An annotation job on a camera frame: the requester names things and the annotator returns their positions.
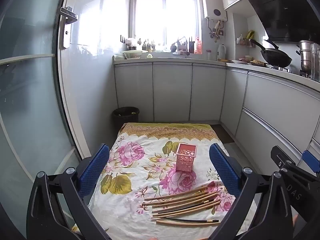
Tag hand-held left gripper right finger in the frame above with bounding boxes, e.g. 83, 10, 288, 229
209, 144, 293, 240

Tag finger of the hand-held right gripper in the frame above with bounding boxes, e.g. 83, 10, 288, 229
302, 150, 320, 173
271, 145, 320, 188

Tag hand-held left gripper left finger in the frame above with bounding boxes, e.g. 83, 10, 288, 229
26, 144, 113, 240

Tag set of wooden chopsticks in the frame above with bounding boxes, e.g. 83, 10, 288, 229
142, 184, 223, 227

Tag pink perforated chopstick holder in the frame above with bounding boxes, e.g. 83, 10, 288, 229
175, 142, 197, 173

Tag white cabinet drawer front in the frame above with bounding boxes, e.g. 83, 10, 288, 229
242, 72, 320, 153
234, 107, 313, 161

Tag floral printed cloth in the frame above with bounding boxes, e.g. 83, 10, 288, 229
71, 122, 258, 240

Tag black woven trash bin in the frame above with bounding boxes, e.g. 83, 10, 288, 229
112, 107, 140, 131

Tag white cabinet door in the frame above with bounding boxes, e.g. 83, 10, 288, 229
114, 64, 154, 123
220, 69, 248, 137
189, 64, 227, 122
152, 64, 193, 122

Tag gas stove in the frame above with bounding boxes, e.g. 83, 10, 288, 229
265, 64, 313, 78

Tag frosted glass sliding door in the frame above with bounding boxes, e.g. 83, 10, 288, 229
0, 0, 92, 240

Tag black wok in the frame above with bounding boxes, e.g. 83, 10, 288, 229
249, 39, 293, 68

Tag clear glass pitcher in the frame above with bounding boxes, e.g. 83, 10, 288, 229
310, 42, 320, 82

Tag steel steamer pot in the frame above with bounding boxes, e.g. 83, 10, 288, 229
296, 39, 320, 73

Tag white kettle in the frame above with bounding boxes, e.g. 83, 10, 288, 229
217, 44, 227, 61

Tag pale green bowl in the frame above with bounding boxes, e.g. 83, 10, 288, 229
121, 50, 143, 60

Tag row of small bottles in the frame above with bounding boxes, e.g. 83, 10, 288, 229
137, 38, 157, 52

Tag water heater pipes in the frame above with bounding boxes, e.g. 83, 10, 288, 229
207, 19, 222, 40

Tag black range hood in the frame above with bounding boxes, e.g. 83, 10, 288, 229
243, 0, 320, 43

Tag kitchen window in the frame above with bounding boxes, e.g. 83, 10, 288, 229
130, 0, 202, 53

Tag white water heater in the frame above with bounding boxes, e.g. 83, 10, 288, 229
201, 0, 228, 20

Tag wall spice rack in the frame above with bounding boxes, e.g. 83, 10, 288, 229
236, 34, 256, 48

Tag utensil caddy with handle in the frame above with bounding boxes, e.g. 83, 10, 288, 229
176, 36, 188, 53

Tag metal door handle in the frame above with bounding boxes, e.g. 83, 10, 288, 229
61, 6, 79, 49

